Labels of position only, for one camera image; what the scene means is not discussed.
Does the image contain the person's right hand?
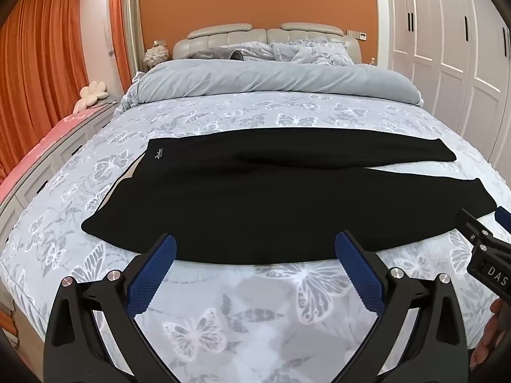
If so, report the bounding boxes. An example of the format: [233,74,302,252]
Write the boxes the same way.
[470,297,510,372]

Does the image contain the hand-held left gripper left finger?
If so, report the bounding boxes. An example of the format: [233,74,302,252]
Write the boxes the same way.
[44,233,188,383]

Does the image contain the grey ruffled pillow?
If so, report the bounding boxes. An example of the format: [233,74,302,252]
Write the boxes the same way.
[268,41,356,66]

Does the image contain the black pants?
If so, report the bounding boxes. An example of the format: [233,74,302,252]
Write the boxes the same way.
[81,128,498,266]

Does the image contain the beige padded headboard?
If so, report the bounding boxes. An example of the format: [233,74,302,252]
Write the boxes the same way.
[172,23,362,64]

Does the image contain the grey folded duvet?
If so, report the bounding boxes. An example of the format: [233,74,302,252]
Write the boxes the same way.
[120,61,423,108]

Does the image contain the pink bench mat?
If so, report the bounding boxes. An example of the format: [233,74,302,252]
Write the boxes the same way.
[0,101,116,198]

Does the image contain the narrow orange curtain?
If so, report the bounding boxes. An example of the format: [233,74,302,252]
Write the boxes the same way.
[109,0,132,93]

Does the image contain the butterfly print bed sheet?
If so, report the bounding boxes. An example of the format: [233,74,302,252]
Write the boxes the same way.
[0,90,511,383]

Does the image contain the white wardrobe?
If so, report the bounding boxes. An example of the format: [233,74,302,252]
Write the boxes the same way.
[383,0,511,168]

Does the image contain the grey crumpled blanket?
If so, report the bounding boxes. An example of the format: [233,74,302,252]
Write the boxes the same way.
[187,42,276,63]

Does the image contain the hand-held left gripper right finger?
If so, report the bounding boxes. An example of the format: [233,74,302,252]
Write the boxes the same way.
[331,230,469,383]

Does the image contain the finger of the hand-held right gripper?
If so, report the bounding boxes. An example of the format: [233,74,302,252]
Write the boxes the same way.
[455,208,494,248]
[494,206,511,235]

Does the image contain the white flower plush cushion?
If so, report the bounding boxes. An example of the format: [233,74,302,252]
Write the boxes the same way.
[73,81,109,114]

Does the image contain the white drawer bench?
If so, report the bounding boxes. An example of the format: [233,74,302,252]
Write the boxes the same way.
[0,101,120,248]

